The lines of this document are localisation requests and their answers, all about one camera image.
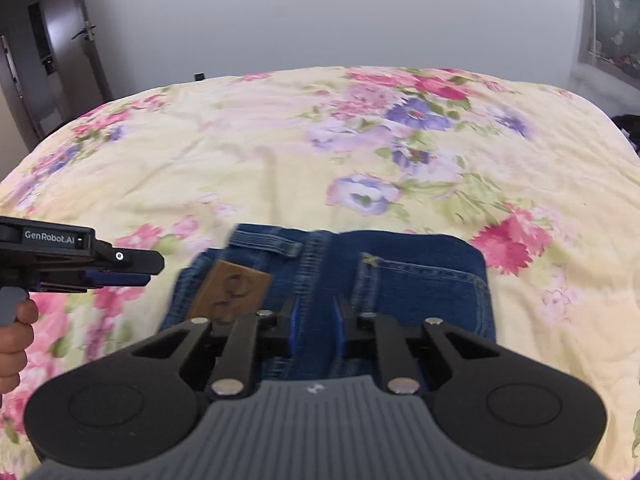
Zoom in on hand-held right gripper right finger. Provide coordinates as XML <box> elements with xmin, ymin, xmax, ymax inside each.
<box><xmin>333</xmin><ymin>295</ymin><xmax>502</xmax><ymax>397</ymax></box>

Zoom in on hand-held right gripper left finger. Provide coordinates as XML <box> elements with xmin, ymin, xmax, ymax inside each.
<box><xmin>131</xmin><ymin>295</ymin><xmax>302</xmax><ymax>399</ymax></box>

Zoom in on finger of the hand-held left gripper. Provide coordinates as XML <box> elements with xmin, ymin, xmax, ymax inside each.
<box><xmin>84</xmin><ymin>241</ymin><xmax>166</xmax><ymax>289</ymax></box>

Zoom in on blue denim pants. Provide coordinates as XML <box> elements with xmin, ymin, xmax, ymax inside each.
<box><xmin>159</xmin><ymin>223</ymin><xmax>497</xmax><ymax>382</ymax></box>

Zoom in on person's left hand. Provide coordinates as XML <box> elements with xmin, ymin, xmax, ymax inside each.
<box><xmin>0</xmin><ymin>299</ymin><xmax>39</xmax><ymax>397</ymax></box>

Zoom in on floral yellow blanket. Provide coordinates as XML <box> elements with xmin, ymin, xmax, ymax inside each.
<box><xmin>0</xmin><ymin>66</ymin><xmax>640</xmax><ymax>473</ymax></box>

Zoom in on dark wooden door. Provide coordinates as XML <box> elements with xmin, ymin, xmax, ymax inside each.
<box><xmin>67</xmin><ymin>0</ymin><xmax>113</xmax><ymax>106</ymax></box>

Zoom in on grey door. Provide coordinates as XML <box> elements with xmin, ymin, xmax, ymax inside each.
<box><xmin>0</xmin><ymin>0</ymin><xmax>63</xmax><ymax>148</ymax></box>

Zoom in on black clothes pile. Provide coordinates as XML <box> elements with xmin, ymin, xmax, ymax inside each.
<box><xmin>612</xmin><ymin>114</ymin><xmax>640</xmax><ymax>157</ymax></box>

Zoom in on grey printed curtain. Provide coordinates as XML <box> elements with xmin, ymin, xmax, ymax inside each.
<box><xmin>571</xmin><ymin>0</ymin><xmax>640</xmax><ymax>92</ymax></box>

